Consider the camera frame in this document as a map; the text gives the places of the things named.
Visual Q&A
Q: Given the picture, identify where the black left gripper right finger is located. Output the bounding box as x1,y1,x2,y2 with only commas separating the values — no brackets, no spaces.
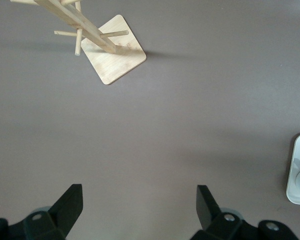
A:
189,184,300,240

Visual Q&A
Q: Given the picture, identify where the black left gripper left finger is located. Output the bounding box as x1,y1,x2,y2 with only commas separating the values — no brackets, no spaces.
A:
0,183,84,240

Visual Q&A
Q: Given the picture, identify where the beige plastic tray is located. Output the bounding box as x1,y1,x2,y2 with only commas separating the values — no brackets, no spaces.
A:
285,132,300,206

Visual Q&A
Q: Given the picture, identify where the wooden mug tree stand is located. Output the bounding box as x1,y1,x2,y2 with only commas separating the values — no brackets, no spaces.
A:
9,0,147,86

